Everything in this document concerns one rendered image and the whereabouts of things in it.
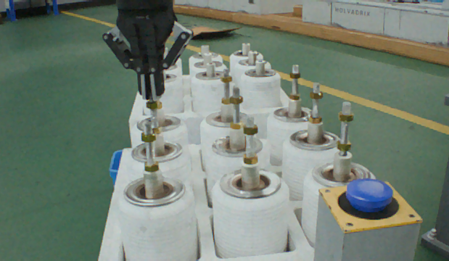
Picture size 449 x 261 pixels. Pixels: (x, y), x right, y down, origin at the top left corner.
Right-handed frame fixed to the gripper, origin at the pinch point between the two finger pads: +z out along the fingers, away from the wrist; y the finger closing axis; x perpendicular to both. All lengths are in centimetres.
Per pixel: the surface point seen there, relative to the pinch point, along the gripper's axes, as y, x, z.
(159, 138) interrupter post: -0.9, 0.6, 7.5
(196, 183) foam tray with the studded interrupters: -4.0, -4.6, 17.1
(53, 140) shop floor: 62, -54, 35
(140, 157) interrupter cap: 1.4, 2.8, 9.8
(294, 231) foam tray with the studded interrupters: -20.8, 5.6, 17.2
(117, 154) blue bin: 21.8, -25.7, 23.6
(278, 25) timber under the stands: 23, -281, 30
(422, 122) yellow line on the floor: -54, -92, 35
